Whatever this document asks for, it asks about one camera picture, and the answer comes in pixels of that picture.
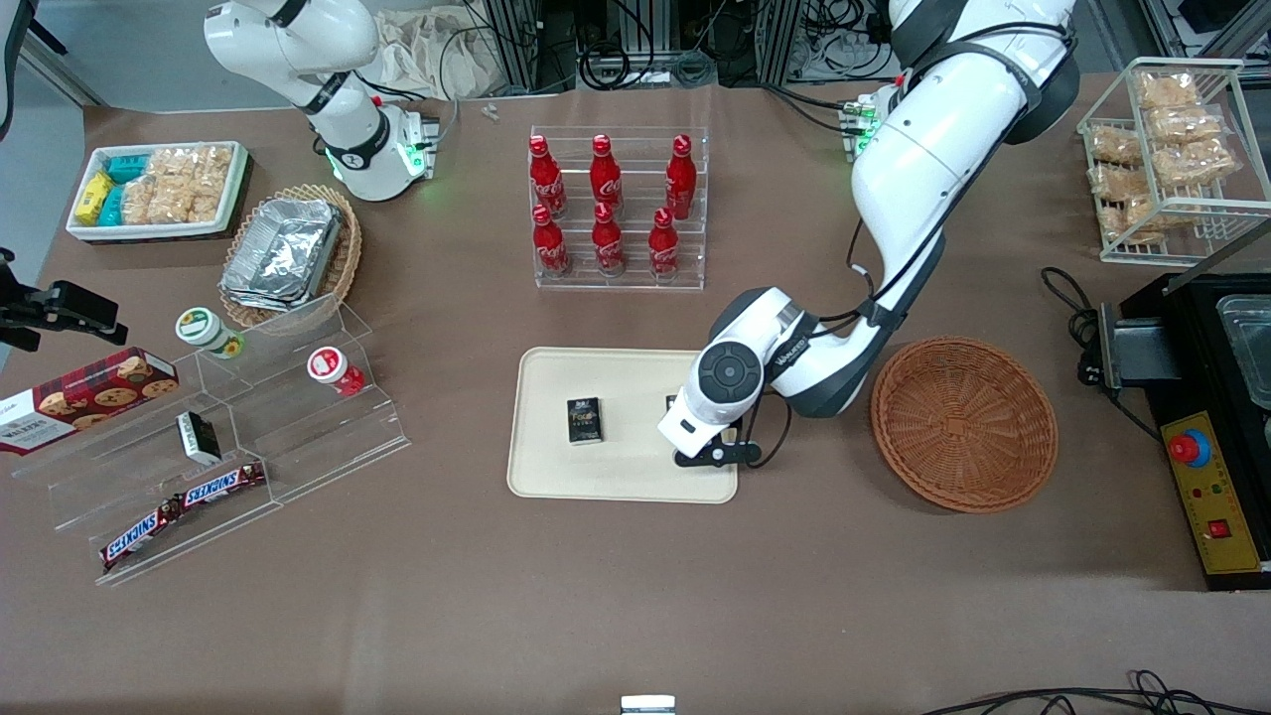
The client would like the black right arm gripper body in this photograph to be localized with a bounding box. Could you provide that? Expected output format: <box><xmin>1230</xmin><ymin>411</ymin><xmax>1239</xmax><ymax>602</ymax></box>
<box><xmin>0</xmin><ymin>248</ymin><xmax>46</xmax><ymax>353</ymax></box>

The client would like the beige plastic tray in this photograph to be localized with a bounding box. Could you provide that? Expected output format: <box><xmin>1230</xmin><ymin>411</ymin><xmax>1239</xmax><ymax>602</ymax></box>
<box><xmin>506</xmin><ymin>346</ymin><xmax>741</xmax><ymax>504</ymax></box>

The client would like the round brown wicker basket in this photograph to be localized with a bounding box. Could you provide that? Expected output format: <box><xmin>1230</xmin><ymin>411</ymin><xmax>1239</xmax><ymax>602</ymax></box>
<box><xmin>871</xmin><ymin>338</ymin><xmax>1059</xmax><ymax>514</ymax></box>

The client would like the light oval wicker basket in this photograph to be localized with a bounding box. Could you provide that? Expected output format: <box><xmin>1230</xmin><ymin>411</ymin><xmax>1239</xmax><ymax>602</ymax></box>
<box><xmin>218</xmin><ymin>184</ymin><xmax>364</xmax><ymax>332</ymax></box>

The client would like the red tartan cookie box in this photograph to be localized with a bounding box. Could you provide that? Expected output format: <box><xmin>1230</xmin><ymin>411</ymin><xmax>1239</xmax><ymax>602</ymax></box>
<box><xmin>0</xmin><ymin>348</ymin><xmax>181</xmax><ymax>457</ymax></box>

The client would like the white rectangular plastic bin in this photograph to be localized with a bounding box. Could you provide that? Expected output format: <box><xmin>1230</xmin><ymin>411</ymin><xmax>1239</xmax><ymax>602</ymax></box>
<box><xmin>66</xmin><ymin>141</ymin><xmax>250</xmax><ymax>243</ymax></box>

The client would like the black small box gold print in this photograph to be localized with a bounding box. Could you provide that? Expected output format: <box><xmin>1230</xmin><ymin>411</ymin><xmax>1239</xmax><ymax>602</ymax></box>
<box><xmin>566</xmin><ymin>397</ymin><xmax>605</xmax><ymax>446</ymax></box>

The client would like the yellow snack box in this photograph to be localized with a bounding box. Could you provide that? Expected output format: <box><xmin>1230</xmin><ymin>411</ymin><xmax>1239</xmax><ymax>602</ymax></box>
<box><xmin>73</xmin><ymin>171</ymin><xmax>116</xmax><ymax>226</ymax></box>

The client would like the cup with green white lid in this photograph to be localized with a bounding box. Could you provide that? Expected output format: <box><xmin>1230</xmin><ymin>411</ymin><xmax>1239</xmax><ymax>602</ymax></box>
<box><xmin>176</xmin><ymin>307</ymin><xmax>245</xmax><ymax>359</ymax></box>

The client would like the clear bag of rice crackers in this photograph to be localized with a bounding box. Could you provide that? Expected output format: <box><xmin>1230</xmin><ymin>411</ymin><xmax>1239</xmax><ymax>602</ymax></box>
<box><xmin>149</xmin><ymin>146</ymin><xmax>235</xmax><ymax>187</ymax></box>
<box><xmin>120</xmin><ymin>179</ymin><xmax>231</xmax><ymax>225</ymax></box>

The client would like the clear acrylic bottle rack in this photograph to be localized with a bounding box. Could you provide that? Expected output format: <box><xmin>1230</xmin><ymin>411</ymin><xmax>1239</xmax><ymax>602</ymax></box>
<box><xmin>529</xmin><ymin>126</ymin><xmax>709</xmax><ymax>291</ymax></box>

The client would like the small black white box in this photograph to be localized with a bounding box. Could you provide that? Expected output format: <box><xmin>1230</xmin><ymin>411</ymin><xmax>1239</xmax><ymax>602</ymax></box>
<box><xmin>176</xmin><ymin>411</ymin><xmax>223</xmax><ymax>467</ymax></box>

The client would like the red cola bottle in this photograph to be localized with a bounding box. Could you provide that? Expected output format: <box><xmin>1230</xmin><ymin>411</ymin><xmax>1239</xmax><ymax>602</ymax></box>
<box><xmin>590</xmin><ymin>134</ymin><xmax>624</xmax><ymax>212</ymax></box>
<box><xmin>531</xmin><ymin>205</ymin><xmax>572</xmax><ymax>277</ymax></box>
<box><xmin>529</xmin><ymin>135</ymin><xmax>568</xmax><ymax>219</ymax></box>
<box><xmin>648</xmin><ymin>207</ymin><xmax>681</xmax><ymax>279</ymax></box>
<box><xmin>665</xmin><ymin>134</ymin><xmax>698</xmax><ymax>221</ymax></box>
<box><xmin>592</xmin><ymin>203</ymin><xmax>627</xmax><ymax>276</ymax></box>

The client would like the stack of foil containers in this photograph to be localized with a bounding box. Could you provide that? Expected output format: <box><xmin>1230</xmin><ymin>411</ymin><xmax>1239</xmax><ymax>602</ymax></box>
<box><xmin>219</xmin><ymin>198</ymin><xmax>345</xmax><ymax>312</ymax></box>

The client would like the Snickers chocolate bar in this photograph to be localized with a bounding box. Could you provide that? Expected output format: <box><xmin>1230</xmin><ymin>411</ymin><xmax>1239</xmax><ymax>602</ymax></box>
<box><xmin>99</xmin><ymin>496</ymin><xmax>186</xmax><ymax>571</ymax></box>
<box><xmin>181</xmin><ymin>461</ymin><xmax>268</xmax><ymax>510</ymax></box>

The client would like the clear acrylic stepped display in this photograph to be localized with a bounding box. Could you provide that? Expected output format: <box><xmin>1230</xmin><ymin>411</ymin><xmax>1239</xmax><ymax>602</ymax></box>
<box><xmin>12</xmin><ymin>293</ymin><xmax>412</xmax><ymax>588</ymax></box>

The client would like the cup with red white lid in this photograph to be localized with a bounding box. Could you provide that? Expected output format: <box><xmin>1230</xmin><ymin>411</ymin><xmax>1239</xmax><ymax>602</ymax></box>
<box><xmin>307</xmin><ymin>347</ymin><xmax>367</xmax><ymax>397</ymax></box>

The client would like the beige cloth bag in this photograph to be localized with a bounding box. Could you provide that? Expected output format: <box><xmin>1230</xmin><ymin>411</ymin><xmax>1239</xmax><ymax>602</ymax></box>
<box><xmin>372</xmin><ymin>8</ymin><xmax>509</xmax><ymax>101</ymax></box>

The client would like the black sealing machine yellow panel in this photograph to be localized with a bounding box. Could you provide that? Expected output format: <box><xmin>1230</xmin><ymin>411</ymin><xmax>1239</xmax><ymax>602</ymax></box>
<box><xmin>1097</xmin><ymin>220</ymin><xmax>1271</xmax><ymax>592</ymax></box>

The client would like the clear plastic food container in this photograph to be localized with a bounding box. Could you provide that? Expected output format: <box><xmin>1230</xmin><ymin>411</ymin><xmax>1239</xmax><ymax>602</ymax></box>
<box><xmin>1215</xmin><ymin>294</ymin><xmax>1271</xmax><ymax>410</ymax></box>

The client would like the black power cable with plug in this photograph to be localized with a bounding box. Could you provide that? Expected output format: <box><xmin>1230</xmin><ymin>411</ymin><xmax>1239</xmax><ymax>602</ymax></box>
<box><xmin>1041</xmin><ymin>266</ymin><xmax>1163</xmax><ymax>443</ymax></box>

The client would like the coiled black cable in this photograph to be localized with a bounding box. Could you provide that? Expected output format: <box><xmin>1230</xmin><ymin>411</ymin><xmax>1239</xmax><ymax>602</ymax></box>
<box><xmin>578</xmin><ymin>38</ymin><xmax>658</xmax><ymax>90</ymax></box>

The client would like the black floor cable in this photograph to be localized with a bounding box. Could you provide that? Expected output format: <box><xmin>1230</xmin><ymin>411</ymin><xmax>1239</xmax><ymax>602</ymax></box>
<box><xmin>921</xmin><ymin>669</ymin><xmax>1271</xmax><ymax>715</ymax></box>

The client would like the white wire rack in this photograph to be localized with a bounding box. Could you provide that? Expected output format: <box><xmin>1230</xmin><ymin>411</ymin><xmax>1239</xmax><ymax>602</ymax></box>
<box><xmin>1077</xmin><ymin>58</ymin><xmax>1271</xmax><ymax>267</ymax></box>

